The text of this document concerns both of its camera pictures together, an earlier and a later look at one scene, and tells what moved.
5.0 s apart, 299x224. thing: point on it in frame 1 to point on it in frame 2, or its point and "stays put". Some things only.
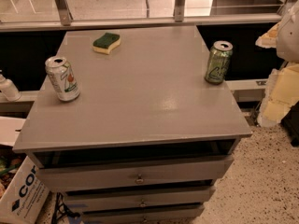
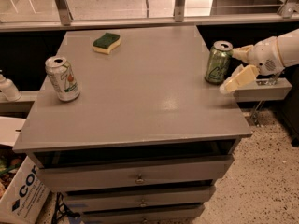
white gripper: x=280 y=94 to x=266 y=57
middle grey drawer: x=125 y=198 stays put
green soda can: x=220 y=54 stays put
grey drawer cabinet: x=148 y=136 stays put
